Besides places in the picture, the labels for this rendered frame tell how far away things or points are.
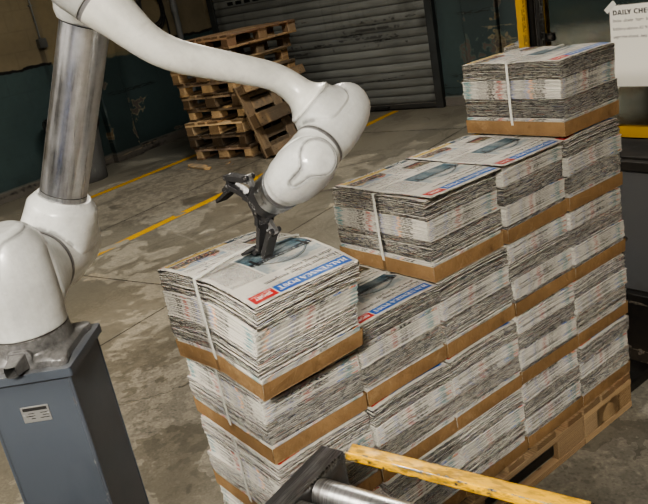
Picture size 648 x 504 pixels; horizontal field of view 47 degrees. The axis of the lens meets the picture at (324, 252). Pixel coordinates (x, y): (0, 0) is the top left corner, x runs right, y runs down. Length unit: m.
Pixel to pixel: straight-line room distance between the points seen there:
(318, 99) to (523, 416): 1.32
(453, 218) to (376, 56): 7.55
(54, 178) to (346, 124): 0.64
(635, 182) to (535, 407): 1.04
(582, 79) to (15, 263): 1.64
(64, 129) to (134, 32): 0.33
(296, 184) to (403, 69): 7.98
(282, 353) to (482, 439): 0.89
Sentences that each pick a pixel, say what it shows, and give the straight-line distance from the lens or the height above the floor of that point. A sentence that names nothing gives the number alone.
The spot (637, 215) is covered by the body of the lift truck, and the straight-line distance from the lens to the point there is 3.10.
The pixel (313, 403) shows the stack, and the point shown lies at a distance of 1.78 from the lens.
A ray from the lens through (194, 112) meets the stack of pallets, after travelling 8.53.
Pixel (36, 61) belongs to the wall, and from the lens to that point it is 9.22.
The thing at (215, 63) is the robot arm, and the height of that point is 1.50.
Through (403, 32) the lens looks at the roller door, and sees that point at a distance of 9.23.
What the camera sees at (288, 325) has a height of 0.97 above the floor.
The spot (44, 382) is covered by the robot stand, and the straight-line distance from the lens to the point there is 1.59.
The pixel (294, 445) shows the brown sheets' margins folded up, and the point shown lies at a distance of 1.78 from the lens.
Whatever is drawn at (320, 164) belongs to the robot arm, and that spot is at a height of 1.31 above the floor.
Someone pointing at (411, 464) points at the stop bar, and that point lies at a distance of 1.32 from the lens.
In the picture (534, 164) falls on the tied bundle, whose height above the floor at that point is 1.03.
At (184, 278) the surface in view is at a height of 1.06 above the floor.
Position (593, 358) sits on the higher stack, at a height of 0.29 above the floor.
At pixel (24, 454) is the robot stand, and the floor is 0.82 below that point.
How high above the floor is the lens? 1.60
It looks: 19 degrees down
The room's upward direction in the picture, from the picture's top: 11 degrees counter-clockwise
